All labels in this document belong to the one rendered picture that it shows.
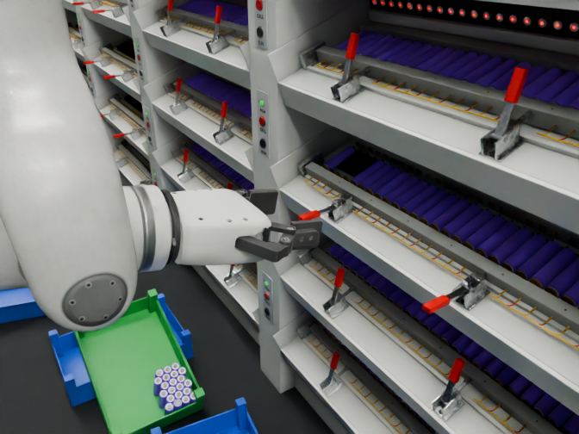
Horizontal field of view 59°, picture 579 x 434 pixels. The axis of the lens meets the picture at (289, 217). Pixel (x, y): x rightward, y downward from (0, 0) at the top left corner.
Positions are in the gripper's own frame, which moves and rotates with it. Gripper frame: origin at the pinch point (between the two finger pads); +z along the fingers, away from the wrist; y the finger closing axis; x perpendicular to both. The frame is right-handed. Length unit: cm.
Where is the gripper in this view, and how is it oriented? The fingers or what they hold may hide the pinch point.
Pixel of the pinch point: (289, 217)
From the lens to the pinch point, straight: 59.5
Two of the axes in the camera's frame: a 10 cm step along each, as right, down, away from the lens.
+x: 1.8, -9.2, -3.6
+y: 5.4, 4.0, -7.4
